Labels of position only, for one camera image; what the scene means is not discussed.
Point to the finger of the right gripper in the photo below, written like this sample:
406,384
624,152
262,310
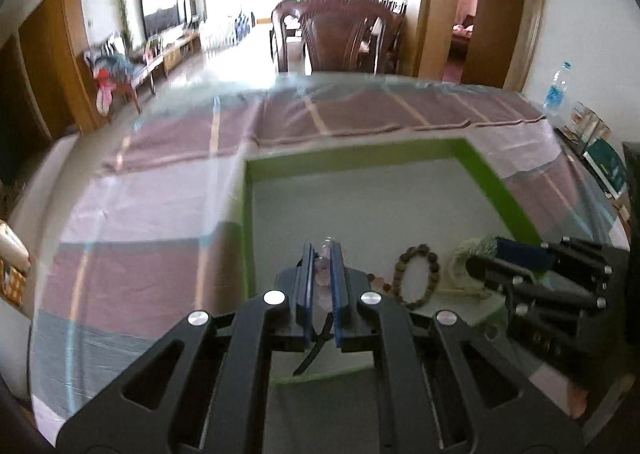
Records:
520,288
571,257

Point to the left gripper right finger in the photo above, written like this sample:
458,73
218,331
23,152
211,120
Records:
441,387

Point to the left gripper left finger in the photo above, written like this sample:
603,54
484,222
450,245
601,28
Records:
202,387

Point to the green stone flower jewelry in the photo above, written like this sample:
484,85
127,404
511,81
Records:
487,246

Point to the black wrist watch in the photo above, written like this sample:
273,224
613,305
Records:
320,339

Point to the person's right hand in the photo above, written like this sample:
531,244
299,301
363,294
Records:
577,400

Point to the green cardboard box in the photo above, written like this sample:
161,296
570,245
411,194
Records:
376,200

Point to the dark green box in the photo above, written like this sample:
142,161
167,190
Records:
607,165

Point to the clear plastic water bottle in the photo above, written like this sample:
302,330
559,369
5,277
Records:
557,90

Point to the plaid tablecloth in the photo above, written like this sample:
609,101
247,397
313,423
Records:
158,230

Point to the dark wooden dining chair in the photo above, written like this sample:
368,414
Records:
338,35

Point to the chair with piled clothes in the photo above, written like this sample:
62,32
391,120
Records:
117,72

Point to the wooden tv cabinet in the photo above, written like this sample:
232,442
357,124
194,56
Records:
184,48

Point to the flat screen television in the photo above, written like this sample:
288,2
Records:
159,16

